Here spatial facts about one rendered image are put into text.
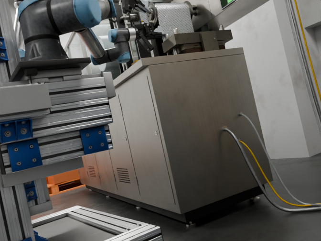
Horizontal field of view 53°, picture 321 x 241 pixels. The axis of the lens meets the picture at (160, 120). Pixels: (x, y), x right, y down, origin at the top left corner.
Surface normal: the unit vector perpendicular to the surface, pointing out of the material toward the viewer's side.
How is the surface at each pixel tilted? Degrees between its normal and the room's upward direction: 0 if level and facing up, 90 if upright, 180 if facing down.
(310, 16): 90
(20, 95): 90
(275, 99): 90
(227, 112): 90
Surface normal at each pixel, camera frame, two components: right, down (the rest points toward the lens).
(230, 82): 0.42, -0.11
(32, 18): -0.09, 0.00
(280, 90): -0.82, 0.17
